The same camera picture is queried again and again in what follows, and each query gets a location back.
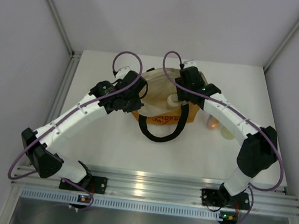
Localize tan canvas tote bag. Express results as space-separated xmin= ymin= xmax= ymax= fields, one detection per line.
xmin=128 ymin=63 xmax=212 ymax=149

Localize orange bottle pink cap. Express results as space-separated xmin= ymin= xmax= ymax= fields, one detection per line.
xmin=206 ymin=115 xmax=220 ymax=129

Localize green pump bottle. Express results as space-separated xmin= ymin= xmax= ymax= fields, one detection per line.
xmin=221 ymin=126 xmax=235 ymax=140

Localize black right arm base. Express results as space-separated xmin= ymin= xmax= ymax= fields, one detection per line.
xmin=201 ymin=188 xmax=250 ymax=210

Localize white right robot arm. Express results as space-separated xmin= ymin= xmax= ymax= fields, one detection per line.
xmin=174 ymin=64 xmax=278 ymax=206

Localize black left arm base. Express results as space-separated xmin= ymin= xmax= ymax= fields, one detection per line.
xmin=58 ymin=171 xmax=108 ymax=195

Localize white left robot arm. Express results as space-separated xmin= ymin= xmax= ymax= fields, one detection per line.
xmin=21 ymin=70 xmax=148 ymax=191

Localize cream cylindrical bottle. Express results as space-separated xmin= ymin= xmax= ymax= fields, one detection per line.
xmin=166 ymin=94 xmax=181 ymax=110

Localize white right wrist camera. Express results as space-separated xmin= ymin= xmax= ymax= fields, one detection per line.
xmin=183 ymin=60 xmax=198 ymax=69

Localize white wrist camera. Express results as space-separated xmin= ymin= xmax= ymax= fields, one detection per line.
xmin=115 ymin=66 xmax=130 ymax=79
xmin=183 ymin=60 xmax=198 ymax=69

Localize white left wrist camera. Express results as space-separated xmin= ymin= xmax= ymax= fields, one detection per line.
xmin=115 ymin=66 xmax=130 ymax=79

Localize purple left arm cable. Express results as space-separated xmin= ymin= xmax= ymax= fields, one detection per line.
xmin=5 ymin=39 xmax=146 ymax=218

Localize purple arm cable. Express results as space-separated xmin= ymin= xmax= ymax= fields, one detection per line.
xmin=5 ymin=39 xmax=146 ymax=218
xmin=144 ymin=49 xmax=296 ymax=224

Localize aluminium frame rail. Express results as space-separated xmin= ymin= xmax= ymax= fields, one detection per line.
xmin=10 ymin=156 xmax=299 ymax=219

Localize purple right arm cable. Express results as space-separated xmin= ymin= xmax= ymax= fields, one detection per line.
xmin=144 ymin=49 xmax=296 ymax=224

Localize perforated cable duct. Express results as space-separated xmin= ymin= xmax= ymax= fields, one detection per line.
xmin=20 ymin=188 xmax=235 ymax=221

